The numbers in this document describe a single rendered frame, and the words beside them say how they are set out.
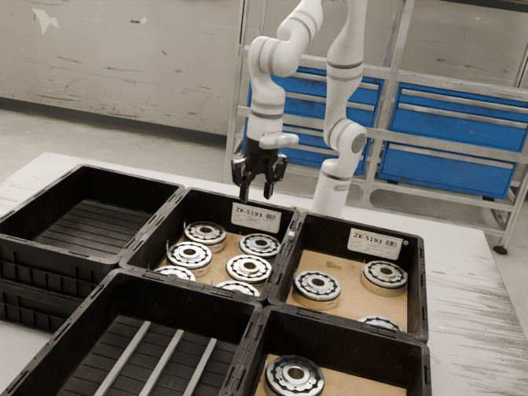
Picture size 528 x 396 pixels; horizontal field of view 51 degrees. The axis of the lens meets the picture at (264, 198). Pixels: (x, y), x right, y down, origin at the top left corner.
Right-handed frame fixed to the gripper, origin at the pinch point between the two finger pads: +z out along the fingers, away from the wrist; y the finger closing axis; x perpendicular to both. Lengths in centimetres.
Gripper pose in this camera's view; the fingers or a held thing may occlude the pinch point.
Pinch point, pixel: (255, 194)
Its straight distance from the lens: 126.3
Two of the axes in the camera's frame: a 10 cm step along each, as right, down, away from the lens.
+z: -1.2, 8.9, 4.4
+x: 5.1, 4.4, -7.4
